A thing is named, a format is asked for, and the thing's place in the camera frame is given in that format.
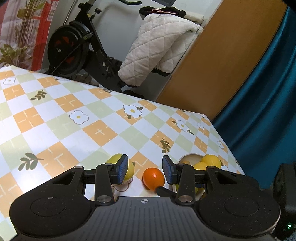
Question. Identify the wooden door panel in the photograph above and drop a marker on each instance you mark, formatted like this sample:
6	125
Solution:
219	58

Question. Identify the orange tangerine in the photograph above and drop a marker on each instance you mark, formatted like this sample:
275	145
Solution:
153	178

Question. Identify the beige round plate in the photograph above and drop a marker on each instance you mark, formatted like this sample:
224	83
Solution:
192	157

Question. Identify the small brown kiwi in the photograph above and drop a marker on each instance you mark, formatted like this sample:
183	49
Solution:
185	162

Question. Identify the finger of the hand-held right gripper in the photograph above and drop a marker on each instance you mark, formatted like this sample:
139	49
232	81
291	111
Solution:
164	190

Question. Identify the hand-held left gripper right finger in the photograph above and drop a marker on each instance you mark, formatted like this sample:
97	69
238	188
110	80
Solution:
167	170

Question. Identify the pale yellow-green apple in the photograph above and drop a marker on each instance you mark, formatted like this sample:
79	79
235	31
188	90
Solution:
112	160

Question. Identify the black exercise bike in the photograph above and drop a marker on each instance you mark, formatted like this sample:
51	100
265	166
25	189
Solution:
69	46

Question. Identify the checkered floral tablecloth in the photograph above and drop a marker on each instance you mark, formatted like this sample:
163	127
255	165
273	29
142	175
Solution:
69	115

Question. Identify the white quilted blanket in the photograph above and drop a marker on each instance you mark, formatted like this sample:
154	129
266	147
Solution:
157	46

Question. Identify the teal curtain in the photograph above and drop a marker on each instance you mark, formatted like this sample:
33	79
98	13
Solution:
266	104

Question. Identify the red printed backdrop cloth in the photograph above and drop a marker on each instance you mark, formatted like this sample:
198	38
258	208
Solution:
23	30

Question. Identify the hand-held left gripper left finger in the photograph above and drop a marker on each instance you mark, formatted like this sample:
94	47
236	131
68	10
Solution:
122	169

